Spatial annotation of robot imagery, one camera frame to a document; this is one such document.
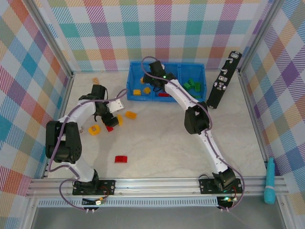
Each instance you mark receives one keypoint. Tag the blue three-compartment bin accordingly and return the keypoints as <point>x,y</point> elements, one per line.
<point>135,71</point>

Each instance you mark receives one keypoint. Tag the black tool holder strip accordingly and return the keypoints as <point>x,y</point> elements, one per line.
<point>226,71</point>

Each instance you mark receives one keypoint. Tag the teal marker pen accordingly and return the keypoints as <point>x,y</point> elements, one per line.
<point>269,186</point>

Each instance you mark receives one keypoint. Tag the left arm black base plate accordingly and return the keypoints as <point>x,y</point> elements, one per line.
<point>108,187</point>

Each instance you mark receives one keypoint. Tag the small red lego brick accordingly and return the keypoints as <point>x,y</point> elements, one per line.
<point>109,129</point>

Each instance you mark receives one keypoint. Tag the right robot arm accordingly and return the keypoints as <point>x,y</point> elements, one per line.
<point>197,119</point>

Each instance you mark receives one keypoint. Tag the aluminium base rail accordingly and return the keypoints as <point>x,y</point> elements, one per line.
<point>155,186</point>

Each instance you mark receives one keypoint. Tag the aluminium frame post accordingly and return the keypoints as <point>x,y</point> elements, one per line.
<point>51,39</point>
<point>259,38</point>

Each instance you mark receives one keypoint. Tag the red arch lego brick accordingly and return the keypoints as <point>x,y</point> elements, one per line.
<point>121,159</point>

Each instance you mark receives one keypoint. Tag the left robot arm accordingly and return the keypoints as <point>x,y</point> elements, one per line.
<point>71,143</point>

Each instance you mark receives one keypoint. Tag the yellow power connector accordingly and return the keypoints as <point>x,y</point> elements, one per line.
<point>100,201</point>
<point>228,200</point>

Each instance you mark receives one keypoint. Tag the aluminium side rail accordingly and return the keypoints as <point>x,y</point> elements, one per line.
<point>64,102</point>
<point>252,119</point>

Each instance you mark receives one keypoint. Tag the green lego brick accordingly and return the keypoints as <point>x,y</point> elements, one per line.
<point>191,81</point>
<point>197,87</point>
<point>186,86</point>
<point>196,97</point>

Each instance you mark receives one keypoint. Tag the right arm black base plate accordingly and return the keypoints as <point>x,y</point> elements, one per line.
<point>207,186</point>

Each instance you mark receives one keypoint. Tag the small wooden block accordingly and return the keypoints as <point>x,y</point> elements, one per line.
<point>95,80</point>

